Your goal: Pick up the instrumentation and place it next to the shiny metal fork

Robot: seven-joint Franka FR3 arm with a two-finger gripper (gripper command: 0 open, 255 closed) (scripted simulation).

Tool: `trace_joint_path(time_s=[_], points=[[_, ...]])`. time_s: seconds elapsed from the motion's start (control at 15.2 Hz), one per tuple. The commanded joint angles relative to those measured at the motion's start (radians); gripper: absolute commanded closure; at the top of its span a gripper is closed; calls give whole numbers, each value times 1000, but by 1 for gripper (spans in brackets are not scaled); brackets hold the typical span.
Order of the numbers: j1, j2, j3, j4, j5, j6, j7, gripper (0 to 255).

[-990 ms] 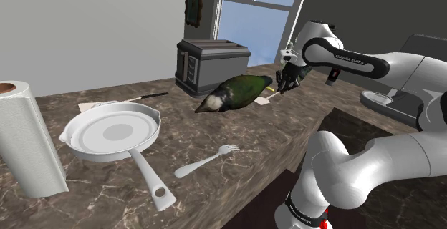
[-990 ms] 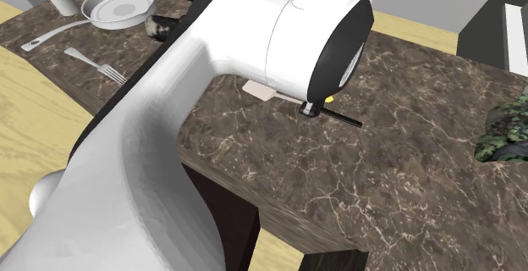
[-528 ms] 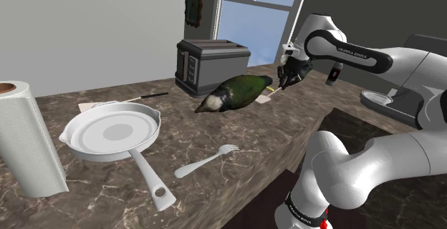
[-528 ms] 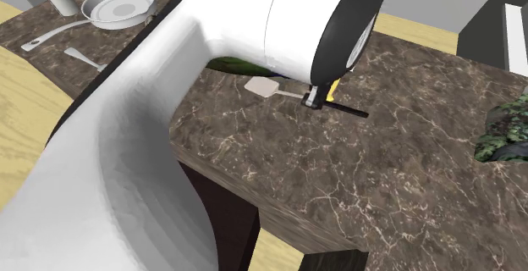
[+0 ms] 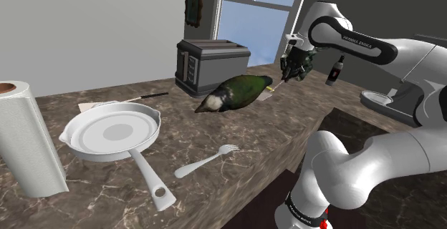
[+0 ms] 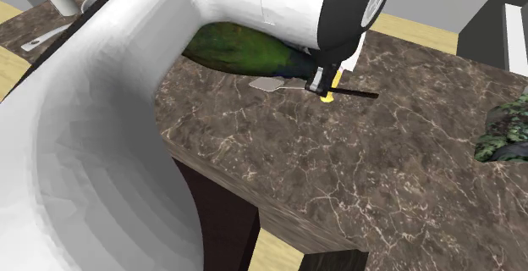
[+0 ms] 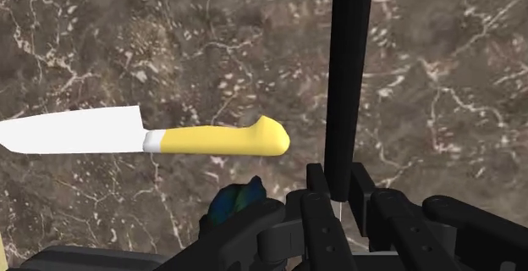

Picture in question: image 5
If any dark bottle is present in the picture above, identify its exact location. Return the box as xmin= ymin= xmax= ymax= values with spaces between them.
xmin=325 ymin=54 xmax=346 ymax=87

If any pale flat tool, yellow band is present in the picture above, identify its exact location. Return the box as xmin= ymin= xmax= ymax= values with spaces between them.
xmin=257 ymin=79 xmax=286 ymax=102

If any window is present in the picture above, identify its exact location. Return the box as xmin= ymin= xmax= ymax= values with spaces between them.
xmin=211 ymin=0 xmax=312 ymax=67

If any green and white oval fruit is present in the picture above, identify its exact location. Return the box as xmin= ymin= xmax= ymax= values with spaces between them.
xmin=193 ymin=74 xmax=274 ymax=114

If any grey toaster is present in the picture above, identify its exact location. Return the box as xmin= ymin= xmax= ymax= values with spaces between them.
xmin=174 ymin=39 xmax=251 ymax=99

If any white fork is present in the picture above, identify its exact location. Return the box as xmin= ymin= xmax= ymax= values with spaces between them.
xmin=173 ymin=144 xmax=241 ymax=179

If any white frying pan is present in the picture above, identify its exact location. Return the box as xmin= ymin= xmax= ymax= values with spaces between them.
xmin=58 ymin=102 xmax=177 ymax=212

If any white paper towel roll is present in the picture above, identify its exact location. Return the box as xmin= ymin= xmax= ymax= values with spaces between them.
xmin=0 ymin=80 xmax=69 ymax=198

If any dark framed wall picture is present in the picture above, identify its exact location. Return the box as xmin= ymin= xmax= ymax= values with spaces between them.
xmin=184 ymin=0 xmax=206 ymax=29

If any black-handled spatula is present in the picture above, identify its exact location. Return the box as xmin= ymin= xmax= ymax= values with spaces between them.
xmin=77 ymin=92 xmax=170 ymax=113

